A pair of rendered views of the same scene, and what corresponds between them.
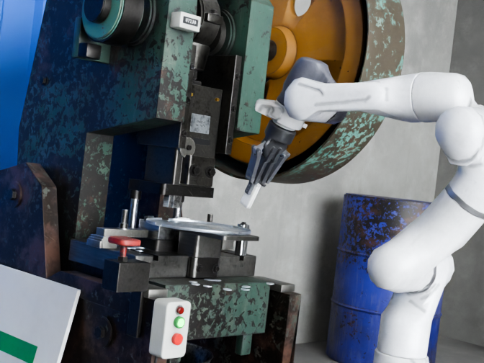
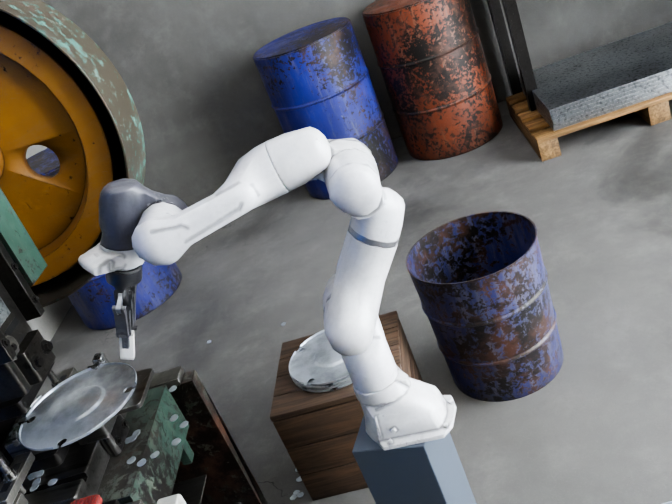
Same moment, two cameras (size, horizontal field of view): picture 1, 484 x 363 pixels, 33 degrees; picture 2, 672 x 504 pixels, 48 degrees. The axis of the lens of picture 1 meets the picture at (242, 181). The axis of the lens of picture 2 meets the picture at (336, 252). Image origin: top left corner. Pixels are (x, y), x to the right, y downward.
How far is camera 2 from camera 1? 99 cm
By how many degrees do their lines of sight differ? 41
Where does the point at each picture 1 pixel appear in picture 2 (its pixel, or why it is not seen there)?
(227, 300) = (160, 440)
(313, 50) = (22, 134)
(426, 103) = (298, 176)
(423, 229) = (358, 284)
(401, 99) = (271, 186)
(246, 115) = (28, 261)
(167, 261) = (92, 466)
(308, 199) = not seen: outside the picture
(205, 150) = (20, 330)
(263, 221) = not seen: outside the picture
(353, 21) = (64, 87)
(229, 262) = not seen: hidden behind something
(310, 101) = (178, 242)
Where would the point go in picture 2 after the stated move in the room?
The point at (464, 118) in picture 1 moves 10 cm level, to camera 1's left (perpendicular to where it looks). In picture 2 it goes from (362, 180) to (327, 206)
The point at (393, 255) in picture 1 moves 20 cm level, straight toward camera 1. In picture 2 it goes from (355, 325) to (414, 357)
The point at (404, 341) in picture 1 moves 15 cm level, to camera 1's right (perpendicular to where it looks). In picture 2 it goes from (384, 373) to (425, 333)
